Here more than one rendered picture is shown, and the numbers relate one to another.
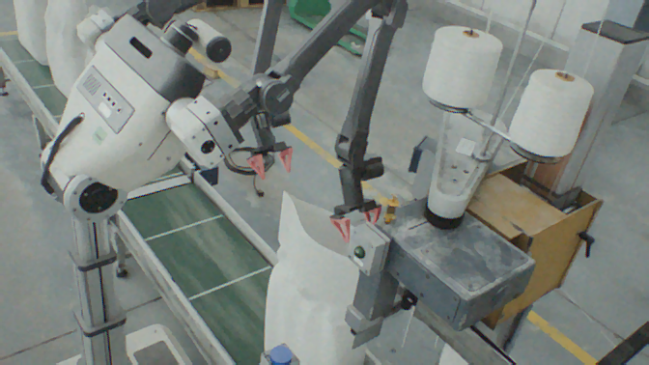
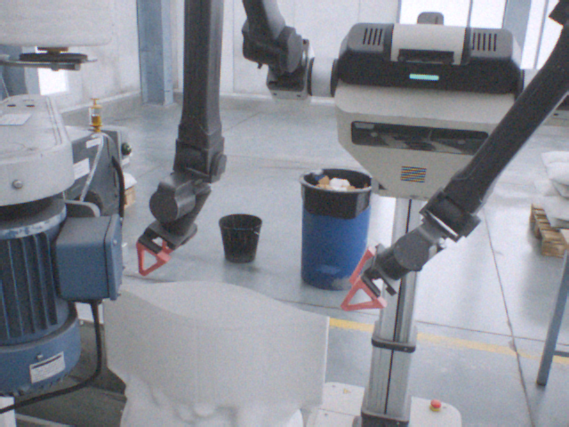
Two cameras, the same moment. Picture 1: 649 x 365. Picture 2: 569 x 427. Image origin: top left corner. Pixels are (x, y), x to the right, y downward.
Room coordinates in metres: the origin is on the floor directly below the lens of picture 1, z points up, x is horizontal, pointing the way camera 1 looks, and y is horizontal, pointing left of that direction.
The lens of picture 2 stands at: (2.24, -0.45, 1.58)
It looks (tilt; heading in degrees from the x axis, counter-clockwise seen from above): 20 degrees down; 147
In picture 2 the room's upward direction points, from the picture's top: 2 degrees clockwise
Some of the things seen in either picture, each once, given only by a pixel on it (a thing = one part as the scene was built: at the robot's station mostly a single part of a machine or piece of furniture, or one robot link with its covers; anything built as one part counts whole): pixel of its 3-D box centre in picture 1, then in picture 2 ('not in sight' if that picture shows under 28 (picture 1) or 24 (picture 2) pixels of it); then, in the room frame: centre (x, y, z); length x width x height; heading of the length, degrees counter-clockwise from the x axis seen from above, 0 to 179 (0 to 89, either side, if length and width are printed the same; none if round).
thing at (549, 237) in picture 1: (512, 238); not in sight; (1.28, -0.53, 1.18); 0.34 x 0.25 x 0.31; 133
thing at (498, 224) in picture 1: (471, 236); not in sight; (1.16, -0.38, 1.26); 0.22 x 0.05 x 0.16; 43
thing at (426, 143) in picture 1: (426, 160); (92, 264); (1.52, -0.29, 1.25); 0.10 x 0.08 x 0.12; 158
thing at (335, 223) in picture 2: not in sight; (334, 229); (-0.27, 1.57, 0.32); 0.51 x 0.48 x 0.65; 133
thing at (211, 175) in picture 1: (194, 163); not in sight; (2.67, 0.73, 0.35); 0.30 x 0.15 x 0.15; 43
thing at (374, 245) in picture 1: (368, 248); (109, 147); (1.01, -0.12, 1.29); 0.08 x 0.05 x 0.09; 43
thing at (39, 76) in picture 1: (75, 101); not in sight; (3.16, 1.62, 0.34); 2.21 x 0.39 x 0.09; 43
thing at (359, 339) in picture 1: (361, 329); not in sight; (1.05, -0.16, 0.98); 0.09 x 0.05 x 0.05; 133
